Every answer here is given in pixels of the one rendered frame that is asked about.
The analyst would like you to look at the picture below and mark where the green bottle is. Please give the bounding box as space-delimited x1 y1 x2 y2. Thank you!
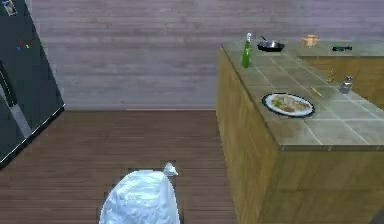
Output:
241 32 253 69

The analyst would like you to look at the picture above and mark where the white plate with food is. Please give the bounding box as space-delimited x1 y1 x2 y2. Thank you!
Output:
261 92 316 119

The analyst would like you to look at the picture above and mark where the white tied rubbish bag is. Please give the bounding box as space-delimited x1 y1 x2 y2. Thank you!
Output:
98 162 181 224

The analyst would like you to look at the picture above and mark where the black frying pan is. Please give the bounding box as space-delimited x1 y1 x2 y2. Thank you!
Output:
256 35 286 53

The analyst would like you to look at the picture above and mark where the wooden tiled kitchen counter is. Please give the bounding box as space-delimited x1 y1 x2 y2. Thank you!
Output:
215 39 384 224

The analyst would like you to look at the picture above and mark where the grey pepper shaker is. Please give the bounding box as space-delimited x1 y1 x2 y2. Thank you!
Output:
338 75 354 95

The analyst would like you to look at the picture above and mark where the black knife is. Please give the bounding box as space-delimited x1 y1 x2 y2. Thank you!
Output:
331 44 353 52

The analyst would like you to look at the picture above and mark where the black fridge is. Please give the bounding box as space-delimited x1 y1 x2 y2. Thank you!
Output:
0 0 66 170

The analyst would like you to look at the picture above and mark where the black fridge handle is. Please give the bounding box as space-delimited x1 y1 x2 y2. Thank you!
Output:
0 60 18 108

